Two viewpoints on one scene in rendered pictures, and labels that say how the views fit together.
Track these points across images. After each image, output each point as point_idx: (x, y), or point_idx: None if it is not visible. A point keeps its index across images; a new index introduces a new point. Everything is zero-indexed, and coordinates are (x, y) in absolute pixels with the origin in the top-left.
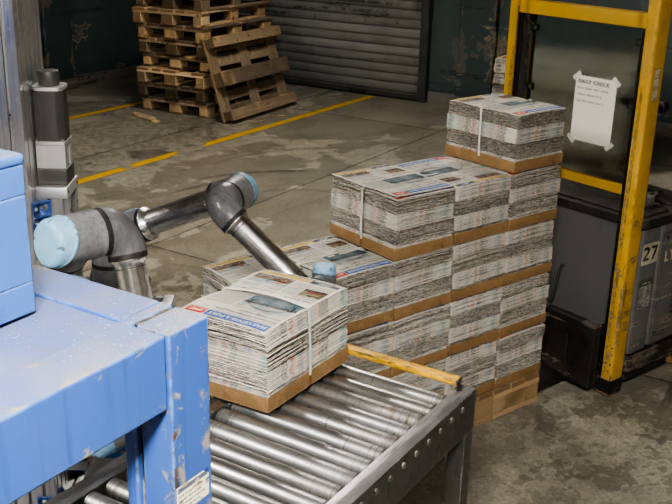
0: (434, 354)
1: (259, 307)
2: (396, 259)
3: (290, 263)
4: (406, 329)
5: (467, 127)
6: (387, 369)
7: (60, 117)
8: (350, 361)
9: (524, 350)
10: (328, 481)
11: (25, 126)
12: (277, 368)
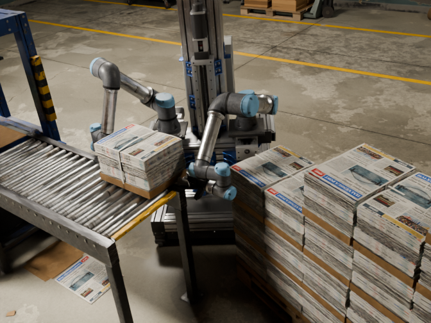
0: (333, 309)
1: (125, 140)
2: (303, 214)
3: (201, 148)
4: (310, 268)
5: None
6: (298, 279)
7: (193, 27)
8: (274, 248)
9: None
10: (42, 198)
11: (183, 26)
12: (105, 165)
